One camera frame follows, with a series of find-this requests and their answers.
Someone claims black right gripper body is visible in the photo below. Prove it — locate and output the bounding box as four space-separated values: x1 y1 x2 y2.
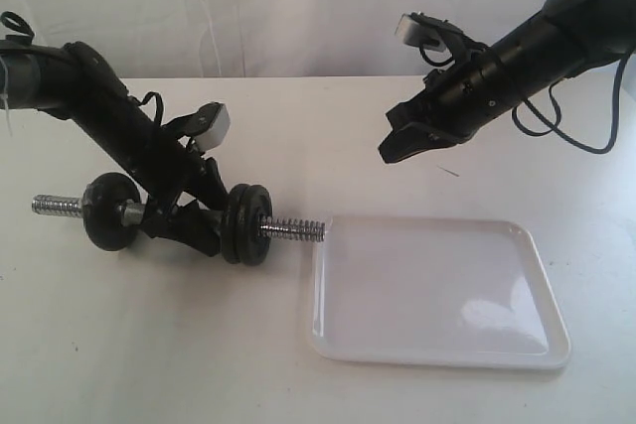
418 44 502 141

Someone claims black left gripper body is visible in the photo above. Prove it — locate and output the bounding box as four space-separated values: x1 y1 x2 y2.
138 150 206 240

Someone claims chrome threaded dumbbell bar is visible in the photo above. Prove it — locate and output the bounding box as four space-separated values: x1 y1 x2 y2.
31 195 326 243

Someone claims black weight plate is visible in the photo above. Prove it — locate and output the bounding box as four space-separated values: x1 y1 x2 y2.
236 185 272 266
220 184 248 264

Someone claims black weight plate end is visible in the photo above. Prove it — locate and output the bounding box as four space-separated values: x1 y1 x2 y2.
81 172 141 251

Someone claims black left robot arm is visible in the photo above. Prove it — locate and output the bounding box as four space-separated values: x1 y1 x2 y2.
1 36 231 256

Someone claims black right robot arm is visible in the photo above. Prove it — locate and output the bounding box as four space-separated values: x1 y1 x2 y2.
378 0 635 164

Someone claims white plastic tray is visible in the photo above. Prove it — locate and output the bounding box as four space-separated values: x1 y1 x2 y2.
309 215 571 371

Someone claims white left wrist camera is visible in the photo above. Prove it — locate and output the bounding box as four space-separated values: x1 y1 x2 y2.
187 102 231 152

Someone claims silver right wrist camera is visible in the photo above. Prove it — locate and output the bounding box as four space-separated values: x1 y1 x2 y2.
395 12 462 52

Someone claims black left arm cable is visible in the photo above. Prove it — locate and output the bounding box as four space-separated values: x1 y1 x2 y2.
133 90 168 130

